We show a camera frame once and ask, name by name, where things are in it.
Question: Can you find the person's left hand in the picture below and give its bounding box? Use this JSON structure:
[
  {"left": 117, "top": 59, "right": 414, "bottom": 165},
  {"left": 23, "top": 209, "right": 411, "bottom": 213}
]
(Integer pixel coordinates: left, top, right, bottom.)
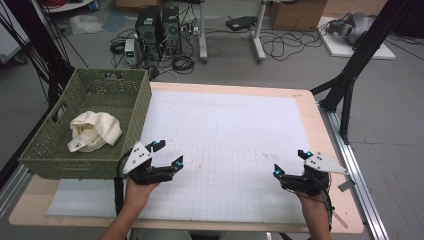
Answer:
[{"left": 123, "top": 177, "right": 161, "bottom": 212}]

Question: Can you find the brown cardboard box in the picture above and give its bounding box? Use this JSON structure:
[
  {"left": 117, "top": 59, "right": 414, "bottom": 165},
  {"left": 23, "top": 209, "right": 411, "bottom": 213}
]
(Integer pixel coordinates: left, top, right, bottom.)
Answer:
[{"left": 269, "top": 0, "right": 328, "bottom": 32}]

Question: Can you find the black metal frame stand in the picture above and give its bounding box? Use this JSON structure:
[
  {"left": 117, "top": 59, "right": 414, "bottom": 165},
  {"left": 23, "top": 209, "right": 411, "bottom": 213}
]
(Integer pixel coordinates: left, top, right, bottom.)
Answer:
[
  {"left": 0, "top": 0, "right": 76, "bottom": 108},
  {"left": 309, "top": 0, "right": 415, "bottom": 145}
]

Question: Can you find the blue floor sheet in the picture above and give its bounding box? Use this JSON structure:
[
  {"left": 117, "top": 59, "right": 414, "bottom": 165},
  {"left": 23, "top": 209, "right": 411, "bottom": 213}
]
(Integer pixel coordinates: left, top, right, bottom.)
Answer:
[{"left": 102, "top": 11, "right": 129, "bottom": 34}]

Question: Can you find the white desk leg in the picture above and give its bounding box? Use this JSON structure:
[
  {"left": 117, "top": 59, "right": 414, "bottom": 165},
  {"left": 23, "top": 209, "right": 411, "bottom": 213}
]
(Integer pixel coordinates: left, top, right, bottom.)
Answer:
[
  {"left": 198, "top": 0, "right": 209, "bottom": 64},
  {"left": 251, "top": 0, "right": 268, "bottom": 63}
]

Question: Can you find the white cabinet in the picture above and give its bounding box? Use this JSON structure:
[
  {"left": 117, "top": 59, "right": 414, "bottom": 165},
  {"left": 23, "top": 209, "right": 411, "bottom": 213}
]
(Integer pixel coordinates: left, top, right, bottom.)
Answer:
[{"left": 0, "top": 6, "right": 31, "bottom": 65}]

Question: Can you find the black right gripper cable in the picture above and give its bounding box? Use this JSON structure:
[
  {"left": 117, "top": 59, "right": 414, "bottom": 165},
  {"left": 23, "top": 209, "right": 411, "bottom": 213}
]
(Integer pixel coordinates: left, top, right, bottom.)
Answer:
[{"left": 313, "top": 184, "right": 336, "bottom": 233}]

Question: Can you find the grey rounded headset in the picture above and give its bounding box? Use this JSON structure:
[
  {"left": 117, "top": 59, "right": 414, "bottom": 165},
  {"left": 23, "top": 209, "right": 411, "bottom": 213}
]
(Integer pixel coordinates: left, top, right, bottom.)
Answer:
[{"left": 327, "top": 12, "right": 376, "bottom": 46}]

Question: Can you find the person's right hand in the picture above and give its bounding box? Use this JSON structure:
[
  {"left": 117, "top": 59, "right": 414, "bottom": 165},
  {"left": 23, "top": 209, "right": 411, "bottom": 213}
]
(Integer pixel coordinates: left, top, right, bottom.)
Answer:
[{"left": 295, "top": 191, "right": 332, "bottom": 220}]

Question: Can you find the clear plastic bag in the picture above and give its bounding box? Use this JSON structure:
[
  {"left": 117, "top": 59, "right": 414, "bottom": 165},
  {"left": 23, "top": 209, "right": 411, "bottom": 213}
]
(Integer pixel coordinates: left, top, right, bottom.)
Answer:
[{"left": 69, "top": 14, "right": 105, "bottom": 36}]

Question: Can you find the flat black device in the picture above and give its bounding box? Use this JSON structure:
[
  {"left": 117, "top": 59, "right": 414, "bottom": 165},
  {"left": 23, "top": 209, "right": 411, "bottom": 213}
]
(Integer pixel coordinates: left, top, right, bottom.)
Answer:
[{"left": 225, "top": 15, "right": 258, "bottom": 32}]

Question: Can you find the tangle of black floor cables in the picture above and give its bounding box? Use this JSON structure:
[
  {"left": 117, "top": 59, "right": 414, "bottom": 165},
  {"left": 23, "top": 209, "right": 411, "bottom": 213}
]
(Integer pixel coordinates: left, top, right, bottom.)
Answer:
[{"left": 259, "top": 28, "right": 325, "bottom": 62}]

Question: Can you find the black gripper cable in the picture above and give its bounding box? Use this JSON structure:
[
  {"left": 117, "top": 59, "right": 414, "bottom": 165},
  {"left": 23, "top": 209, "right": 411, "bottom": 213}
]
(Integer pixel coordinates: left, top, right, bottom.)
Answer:
[
  {"left": 313, "top": 184, "right": 336, "bottom": 233},
  {"left": 113, "top": 151, "right": 133, "bottom": 216}
]

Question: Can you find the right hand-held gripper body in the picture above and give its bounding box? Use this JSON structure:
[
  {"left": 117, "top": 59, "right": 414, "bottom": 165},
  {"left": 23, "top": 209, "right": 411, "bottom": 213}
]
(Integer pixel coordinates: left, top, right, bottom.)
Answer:
[{"left": 280, "top": 152, "right": 350, "bottom": 198}]

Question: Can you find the black computer tower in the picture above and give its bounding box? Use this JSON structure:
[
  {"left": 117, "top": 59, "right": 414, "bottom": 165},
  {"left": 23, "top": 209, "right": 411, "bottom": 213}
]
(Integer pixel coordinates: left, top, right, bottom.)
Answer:
[
  {"left": 162, "top": 6, "right": 183, "bottom": 56},
  {"left": 134, "top": 5, "right": 163, "bottom": 62}
]

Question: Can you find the aluminium rail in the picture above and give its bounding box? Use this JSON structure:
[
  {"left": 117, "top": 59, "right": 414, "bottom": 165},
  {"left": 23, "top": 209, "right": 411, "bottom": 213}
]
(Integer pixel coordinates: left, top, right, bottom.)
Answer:
[
  {"left": 0, "top": 164, "right": 33, "bottom": 220},
  {"left": 319, "top": 105, "right": 391, "bottom": 240}
]

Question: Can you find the white floor board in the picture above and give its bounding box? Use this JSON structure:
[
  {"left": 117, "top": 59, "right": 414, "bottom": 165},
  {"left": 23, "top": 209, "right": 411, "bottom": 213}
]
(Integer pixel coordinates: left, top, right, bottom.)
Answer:
[{"left": 318, "top": 16, "right": 397, "bottom": 61}]

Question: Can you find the grey tape piece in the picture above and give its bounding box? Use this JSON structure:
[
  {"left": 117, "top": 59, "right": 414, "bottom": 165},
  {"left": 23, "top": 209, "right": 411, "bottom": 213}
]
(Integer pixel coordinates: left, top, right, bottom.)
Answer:
[{"left": 337, "top": 179, "right": 357, "bottom": 193}]

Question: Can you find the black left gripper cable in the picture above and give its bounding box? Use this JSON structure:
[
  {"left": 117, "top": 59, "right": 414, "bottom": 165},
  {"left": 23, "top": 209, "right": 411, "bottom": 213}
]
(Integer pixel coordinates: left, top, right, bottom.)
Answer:
[{"left": 113, "top": 151, "right": 133, "bottom": 216}]

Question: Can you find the green woven plastic basket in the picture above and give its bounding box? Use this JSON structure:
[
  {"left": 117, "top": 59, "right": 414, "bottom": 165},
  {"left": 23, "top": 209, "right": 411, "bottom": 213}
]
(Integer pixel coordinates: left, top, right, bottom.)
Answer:
[{"left": 18, "top": 68, "right": 153, "bottom": 181}]

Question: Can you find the coiled black cable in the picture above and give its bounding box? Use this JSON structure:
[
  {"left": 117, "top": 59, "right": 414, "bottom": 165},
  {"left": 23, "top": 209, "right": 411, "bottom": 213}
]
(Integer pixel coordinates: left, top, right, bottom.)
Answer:
[{"left": 171, "top": 54, "right": 196, "bottom": 75}]

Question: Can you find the white foam grid mat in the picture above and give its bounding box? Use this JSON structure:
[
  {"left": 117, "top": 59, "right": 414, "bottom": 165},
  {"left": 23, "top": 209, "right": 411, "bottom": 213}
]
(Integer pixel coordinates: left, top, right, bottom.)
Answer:
[{"left": 46, "top": 89, "right": 333, "bottom": 226}]

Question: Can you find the grey bench power supply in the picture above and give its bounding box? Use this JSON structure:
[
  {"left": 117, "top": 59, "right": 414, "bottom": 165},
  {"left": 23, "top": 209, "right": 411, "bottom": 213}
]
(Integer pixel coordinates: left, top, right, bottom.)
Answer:
[{"left": 124, "top": 38, "right": 139, "bottom": 66}]

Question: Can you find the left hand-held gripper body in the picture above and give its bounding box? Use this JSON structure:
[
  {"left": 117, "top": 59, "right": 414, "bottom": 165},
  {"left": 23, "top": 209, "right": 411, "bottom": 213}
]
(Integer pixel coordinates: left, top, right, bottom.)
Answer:
[{"left": 121, "top": 141, "right": 174, "bottom": 186}]

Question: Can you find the cream printed cloth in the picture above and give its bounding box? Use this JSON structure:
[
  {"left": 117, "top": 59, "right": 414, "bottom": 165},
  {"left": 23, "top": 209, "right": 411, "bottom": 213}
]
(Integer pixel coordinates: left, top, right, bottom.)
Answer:
[{"left": 66, "top": 110, "right": 124, "bottom": 154}]

